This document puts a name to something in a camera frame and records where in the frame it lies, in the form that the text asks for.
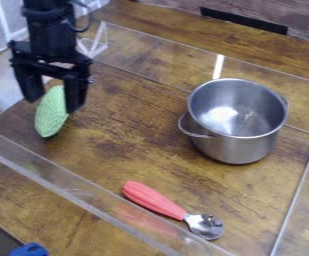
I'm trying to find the clear acrylic enclosure wall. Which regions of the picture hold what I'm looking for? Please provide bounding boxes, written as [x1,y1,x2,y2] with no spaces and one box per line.
[0,22,309,256]

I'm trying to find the green bumpy toy gourd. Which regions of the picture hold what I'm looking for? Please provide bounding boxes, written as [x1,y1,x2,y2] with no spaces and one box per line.
[35,85,69,138]

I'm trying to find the red handled metal spoon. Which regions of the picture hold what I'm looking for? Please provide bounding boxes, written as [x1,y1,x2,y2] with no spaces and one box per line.
[122,181,225,241]

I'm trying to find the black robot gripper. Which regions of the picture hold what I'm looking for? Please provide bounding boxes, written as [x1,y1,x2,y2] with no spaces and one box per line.
[7,19,94,115]

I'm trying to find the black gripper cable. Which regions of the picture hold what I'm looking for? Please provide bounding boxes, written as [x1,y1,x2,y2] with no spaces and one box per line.
[67,0,93,34]

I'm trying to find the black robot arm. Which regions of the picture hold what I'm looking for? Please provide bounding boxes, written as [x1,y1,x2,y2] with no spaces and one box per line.
[9,0,93,114]

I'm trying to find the blue object at corner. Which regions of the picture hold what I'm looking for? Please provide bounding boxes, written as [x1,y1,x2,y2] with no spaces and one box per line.
[9,242,49,256]

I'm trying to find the silver metal pot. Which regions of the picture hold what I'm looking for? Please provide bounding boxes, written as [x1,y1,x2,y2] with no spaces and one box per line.
[178,78,289,164]

